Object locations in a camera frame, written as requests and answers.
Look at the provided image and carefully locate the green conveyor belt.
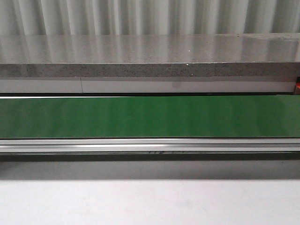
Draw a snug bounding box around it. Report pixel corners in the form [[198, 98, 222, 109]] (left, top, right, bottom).
[[0, 94, 300, 161]]

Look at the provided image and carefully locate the grey granite counter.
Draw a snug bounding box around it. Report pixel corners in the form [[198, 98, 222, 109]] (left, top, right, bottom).
[[0, 32, 300, 94]]

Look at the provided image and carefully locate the white pleated curtain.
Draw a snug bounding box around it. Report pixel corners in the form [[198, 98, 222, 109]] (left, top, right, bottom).
[[0, 0, 300, 35]]

